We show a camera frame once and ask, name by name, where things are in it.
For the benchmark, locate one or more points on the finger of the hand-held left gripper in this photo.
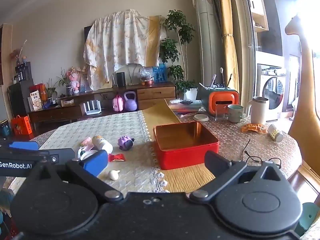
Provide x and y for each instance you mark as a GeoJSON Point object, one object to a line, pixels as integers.
{"type": "Point", "coordinates": [56, 157]}
{"type": "Point", "coordinates": [23, 145]}

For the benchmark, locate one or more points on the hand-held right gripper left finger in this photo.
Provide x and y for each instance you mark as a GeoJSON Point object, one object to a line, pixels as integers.
{"type": "Point", "coordinates": [95, 163]}

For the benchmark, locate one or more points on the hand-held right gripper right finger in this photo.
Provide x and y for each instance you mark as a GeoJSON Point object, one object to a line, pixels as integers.
{"type": "Point", "coordinates": [216, 161]}

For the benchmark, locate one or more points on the white plastic bottle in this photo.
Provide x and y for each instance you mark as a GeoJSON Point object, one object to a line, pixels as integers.
{"type": "Point", "coordinates": [103, 143]}

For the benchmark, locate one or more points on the red candy packet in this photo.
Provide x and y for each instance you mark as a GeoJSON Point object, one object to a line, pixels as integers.
{"type": "Point", "coordinates": [116, 157]}

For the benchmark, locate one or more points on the white garlic-shaped toy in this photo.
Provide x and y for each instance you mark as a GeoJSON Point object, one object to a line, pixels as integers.
{"type": "Point", "coordinates": [114, 175]}

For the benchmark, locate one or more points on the pink small toy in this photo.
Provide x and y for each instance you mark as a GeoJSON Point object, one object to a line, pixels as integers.
{"type": "Point", "coordinates": [85, 141]}

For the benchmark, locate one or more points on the red tin box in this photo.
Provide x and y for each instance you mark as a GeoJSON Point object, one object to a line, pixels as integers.
{"type": "Point", "coordinates": [185, 152]}

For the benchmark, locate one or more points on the purple toy figure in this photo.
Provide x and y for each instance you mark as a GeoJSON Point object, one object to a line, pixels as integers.
{"type": "Point", "coordinates": [125, 143]}

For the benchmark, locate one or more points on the orange gift bag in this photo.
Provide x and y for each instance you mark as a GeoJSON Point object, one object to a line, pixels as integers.
{"type": "Point", "coordinates": [22, 125]}

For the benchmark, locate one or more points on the teal can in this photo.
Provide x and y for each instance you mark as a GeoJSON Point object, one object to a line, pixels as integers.
{"type": "Point", "coordinates": [5, 129]}

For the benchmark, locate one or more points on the beige quilted tablecloth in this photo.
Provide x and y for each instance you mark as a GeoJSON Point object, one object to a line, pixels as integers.
{"type": "Point", "coordinates": [100, 127]}

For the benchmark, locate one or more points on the black eyeglasses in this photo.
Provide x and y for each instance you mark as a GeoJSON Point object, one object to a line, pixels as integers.
{"type": "Point", "coordinates": [252, 158]}

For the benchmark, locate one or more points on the lace floral tablecloth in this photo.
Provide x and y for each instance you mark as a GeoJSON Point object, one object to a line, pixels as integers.
{"type": "Point", "coordinates": [250, 147]}

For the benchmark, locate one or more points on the cartoon snack box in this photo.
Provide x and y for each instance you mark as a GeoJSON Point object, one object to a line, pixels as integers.
{"type": "Point", "coordinates": [36, 101]}

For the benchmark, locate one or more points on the white round lid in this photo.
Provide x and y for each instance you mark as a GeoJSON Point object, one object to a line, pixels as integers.
{"type": "Point", "coordinates": [201, 117]}

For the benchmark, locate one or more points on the black mini fridge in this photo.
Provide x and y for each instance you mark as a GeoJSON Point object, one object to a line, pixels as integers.
{"type": "Point", "coordinates": [20, 97]}

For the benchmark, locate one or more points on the clear drinking glass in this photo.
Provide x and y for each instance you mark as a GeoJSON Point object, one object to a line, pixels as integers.
{"type": "Point", "coordinates": [220, 112]}

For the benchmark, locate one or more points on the orange snack packet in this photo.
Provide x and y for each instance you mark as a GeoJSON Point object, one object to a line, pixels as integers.
{"type": "Point", "coordinates": [253, 128]}

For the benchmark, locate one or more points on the green ceramic mug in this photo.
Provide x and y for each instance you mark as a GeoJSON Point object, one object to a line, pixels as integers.
{"type": "Point", "coordinates": [235, 113]}

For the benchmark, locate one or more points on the white router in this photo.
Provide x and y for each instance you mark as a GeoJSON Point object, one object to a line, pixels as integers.
{"type": "Point", "coordinates": [93, 110]}

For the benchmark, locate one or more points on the pink plastic spoon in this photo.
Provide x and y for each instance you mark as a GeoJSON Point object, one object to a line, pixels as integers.
{"type": "Point", "coordinates": [186, 115]}

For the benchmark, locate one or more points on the flat yellow white box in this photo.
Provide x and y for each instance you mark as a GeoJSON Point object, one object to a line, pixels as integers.
{"type": "Point", "coordinates": [67, 102]}

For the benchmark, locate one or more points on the red orange paper bag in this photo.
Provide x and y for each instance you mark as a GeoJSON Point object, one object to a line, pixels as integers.
{"type": "Point", "coordinates": [43, 91]}

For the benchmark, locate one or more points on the pink toy suitcase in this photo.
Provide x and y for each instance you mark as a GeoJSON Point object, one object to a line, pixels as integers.
{"type": "Point", "coordinates": [118, 104]}

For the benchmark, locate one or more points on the stack of plastic folders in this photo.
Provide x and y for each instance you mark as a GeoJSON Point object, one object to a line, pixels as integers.
{"type": "Point", "coordinates": [185, 106]}

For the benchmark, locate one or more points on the orange green tissue box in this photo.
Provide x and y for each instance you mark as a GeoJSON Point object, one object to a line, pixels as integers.
{"type": "Point", "coordinates": [220, 97]}

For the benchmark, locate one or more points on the small yellow pill bottle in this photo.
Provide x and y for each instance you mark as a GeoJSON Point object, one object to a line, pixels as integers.
{"type": "Point", "coordinates": [275, 133]}

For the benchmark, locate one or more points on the white insulated jug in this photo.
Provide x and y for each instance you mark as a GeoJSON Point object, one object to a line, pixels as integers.
{"type": "Point", "coordinates": [259, 111]}

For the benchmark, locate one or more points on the small plant in dark pot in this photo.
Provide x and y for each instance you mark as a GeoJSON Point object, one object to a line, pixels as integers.
{"type": "Point", "coordinates": [69, 90]}

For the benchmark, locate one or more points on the purple kettlebell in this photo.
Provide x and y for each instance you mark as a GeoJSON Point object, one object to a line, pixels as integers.
{"type": "Point", "coordinates": [130, 103]}

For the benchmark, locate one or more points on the black coffee machine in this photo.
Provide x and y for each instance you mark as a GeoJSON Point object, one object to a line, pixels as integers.
{"type": "Point", "coordinates": [23, 71]}

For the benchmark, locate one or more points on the yellow table runner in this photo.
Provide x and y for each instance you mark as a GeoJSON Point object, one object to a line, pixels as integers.
{"type": "Point", "coordinates": [156, 116]}

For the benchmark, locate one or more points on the pink plush doll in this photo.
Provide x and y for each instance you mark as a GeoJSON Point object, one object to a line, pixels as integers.
{"type": "Point", "coordinates": [75, 80]}

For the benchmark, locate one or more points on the lilac tube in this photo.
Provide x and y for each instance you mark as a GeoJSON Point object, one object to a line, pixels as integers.
{"type": "Point", "coordinates": [213, 81]}

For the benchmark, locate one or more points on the dark brush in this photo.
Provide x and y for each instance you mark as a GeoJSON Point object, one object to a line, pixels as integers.
{"type": "Point", "coordinates": [229, 80]}

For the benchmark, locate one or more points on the white-tipped brush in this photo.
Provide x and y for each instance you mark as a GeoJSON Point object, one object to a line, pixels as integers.
{"type": "Point", "coordinates": [221, 76]}

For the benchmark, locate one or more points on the black speaker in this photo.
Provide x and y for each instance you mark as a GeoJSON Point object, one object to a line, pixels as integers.
{"type": "Point", "coordinates": [121, 79]}

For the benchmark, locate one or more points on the washing machine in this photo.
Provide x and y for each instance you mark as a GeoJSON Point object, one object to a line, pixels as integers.
{"type": "Point", "coordinates": [271, 92]}

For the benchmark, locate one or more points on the wooden television cabinet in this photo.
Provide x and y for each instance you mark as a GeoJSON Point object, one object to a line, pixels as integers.
{"type": "Point", "coordinates": [155, 93]}

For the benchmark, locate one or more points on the clear bag of fruit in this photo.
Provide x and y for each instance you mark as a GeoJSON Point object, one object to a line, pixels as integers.
{"type": "Point", "coordinates": [147, 76]}

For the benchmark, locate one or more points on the blue gift bag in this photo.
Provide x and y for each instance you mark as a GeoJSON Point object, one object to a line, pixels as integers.
{"type": "Point", "coordinates": [159, 73]}

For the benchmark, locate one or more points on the teal plastic stool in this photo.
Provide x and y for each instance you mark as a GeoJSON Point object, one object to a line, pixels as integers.
{"type": "Point", "coordinates": [306, 217]}

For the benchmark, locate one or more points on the white floor air conditioner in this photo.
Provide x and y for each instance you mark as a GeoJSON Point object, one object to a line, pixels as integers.
{"type": "Point", "coordinates": [207, 42]}

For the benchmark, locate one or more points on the floral cream cover cloth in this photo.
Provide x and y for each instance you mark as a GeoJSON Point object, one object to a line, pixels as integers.
{"type": "Point", "coordinates": [120, 42]}

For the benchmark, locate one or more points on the tall potted plant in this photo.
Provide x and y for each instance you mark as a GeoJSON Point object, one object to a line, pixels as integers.
{"type": "Point", "coordinates": [178, 30]}

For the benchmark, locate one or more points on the yellow curtain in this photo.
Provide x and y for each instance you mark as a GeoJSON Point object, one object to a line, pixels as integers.
{"type": "Point", "coordinates": [228, 17]}

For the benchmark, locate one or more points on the wooden wall shelf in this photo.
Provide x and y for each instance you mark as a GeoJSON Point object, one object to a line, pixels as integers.
{"type": "Point", "coordinates": [258, 10]}

